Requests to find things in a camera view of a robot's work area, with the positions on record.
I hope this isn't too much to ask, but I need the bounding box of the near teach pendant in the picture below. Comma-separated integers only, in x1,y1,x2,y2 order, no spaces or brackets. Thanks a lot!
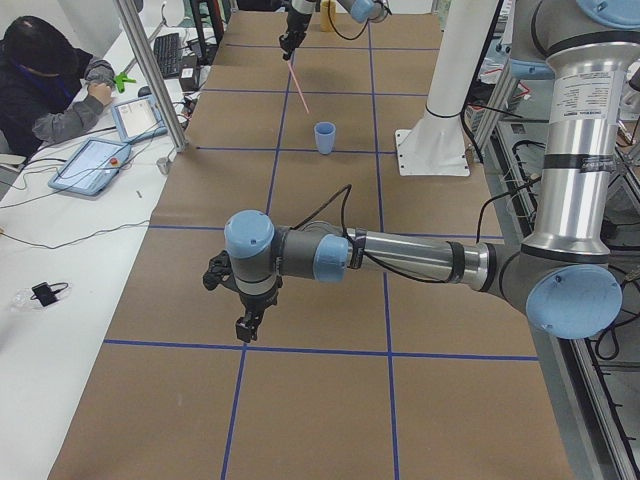
48,138,132,197

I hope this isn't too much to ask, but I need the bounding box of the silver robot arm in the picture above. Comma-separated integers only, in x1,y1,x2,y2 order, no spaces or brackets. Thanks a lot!
220,1,639,342
279,0,391,61

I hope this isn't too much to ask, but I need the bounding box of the small black adapter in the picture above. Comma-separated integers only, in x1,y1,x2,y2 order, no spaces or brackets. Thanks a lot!
31,282,69,307

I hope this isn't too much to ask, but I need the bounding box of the teach pendant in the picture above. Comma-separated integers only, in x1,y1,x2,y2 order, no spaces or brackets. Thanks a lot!
48,138,132,197
111,95,167,144

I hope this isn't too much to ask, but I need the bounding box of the pink chopstick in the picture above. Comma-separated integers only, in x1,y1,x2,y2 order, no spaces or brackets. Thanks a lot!
286,59,310,115

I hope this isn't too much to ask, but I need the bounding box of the yellow cup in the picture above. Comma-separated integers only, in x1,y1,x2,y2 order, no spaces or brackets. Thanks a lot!
320,0,336,32

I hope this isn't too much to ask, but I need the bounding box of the black keyboard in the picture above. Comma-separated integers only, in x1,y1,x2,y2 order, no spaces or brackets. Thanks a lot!
153,33,181,78

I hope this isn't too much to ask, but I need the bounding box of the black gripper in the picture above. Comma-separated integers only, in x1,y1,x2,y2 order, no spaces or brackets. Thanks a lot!
279,17,308,61
235,289,279,343

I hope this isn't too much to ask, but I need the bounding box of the green plastic clamp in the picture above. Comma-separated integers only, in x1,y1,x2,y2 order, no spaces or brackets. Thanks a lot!
114,71,137,93

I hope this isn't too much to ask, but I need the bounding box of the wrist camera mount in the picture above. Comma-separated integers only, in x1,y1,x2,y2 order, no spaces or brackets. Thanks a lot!
202,250,237,291

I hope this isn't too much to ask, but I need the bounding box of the aluminium frame post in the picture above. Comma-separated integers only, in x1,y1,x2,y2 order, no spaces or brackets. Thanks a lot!
114,0,187,153

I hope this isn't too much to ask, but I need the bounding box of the blue cup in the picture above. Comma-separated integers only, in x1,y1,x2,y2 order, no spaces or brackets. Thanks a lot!
314,121,336,155

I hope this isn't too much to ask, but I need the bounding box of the far teach pendant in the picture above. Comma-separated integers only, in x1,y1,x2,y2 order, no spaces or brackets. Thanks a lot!
111,95,167,144

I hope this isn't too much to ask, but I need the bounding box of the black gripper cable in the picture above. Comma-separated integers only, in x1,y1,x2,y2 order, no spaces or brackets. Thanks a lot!
289,183,461,284

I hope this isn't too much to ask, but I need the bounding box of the seated person dark jacket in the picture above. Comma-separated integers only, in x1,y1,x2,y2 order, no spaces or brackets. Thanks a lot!
1,16,115,158

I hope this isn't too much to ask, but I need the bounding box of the white pedestal column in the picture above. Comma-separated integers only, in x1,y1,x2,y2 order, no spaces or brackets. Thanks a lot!
396,0,501,177

